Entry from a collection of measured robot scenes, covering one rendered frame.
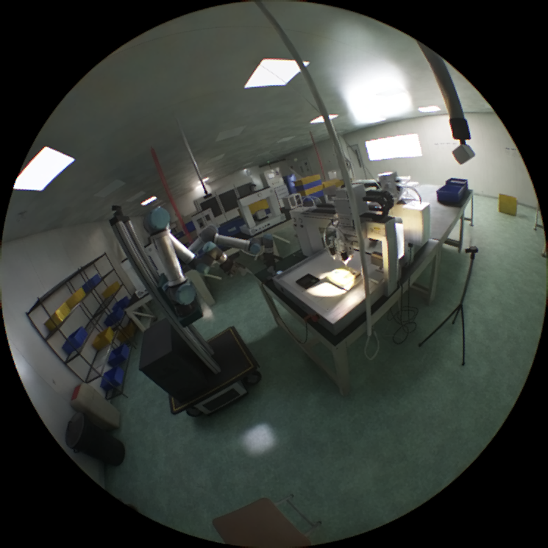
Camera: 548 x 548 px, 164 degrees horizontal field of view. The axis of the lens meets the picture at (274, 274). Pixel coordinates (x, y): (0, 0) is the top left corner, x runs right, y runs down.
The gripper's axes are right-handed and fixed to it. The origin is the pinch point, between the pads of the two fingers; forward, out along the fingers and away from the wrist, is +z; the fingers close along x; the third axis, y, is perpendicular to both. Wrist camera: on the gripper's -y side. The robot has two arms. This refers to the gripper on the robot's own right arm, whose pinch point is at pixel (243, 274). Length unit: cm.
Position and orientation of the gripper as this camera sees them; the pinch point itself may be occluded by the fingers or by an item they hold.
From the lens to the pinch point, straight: 135.6
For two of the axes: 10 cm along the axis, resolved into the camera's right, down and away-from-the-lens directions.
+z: 5.3, 5.2, 6.7
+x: 8.1, -0.7, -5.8
